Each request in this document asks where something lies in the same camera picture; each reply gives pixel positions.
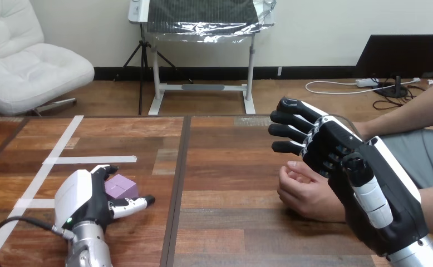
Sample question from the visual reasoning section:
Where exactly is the dark screen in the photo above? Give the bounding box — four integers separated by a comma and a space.
355, 34, 433, 98

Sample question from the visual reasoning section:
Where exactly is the white power strip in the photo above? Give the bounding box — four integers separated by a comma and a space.
355, 78, 380, 88

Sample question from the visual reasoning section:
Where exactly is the white cushioned chair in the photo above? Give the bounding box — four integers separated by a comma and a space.
0, 0, 96, 117

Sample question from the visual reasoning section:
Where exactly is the purple block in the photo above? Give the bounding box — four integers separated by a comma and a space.
104, 174, 140, 200

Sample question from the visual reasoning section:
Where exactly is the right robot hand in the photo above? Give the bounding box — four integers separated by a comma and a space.
269, 96, 430, 258

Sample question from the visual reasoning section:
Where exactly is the black tripod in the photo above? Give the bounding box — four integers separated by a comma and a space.
114, 22, 194, 116

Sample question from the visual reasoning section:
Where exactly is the tangle of cables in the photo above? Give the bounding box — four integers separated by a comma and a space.
304, 76, 433, 111

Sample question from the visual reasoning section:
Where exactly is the black cable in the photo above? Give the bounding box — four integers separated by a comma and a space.
0, 216, 74, 267

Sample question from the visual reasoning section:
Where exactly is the person's body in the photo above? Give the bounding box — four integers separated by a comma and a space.
380, 128, 433, 190

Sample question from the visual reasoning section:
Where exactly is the white desk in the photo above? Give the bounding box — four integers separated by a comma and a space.
127, 0, 277, 116

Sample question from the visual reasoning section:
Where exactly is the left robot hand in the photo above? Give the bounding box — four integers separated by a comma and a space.
54, 165, 156, 231

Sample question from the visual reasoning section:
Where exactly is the person's hand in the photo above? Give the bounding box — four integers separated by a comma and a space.
277, 160, 347, 223

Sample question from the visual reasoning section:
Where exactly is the foil sheet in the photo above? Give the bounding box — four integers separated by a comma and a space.
144, 0, 277, 43

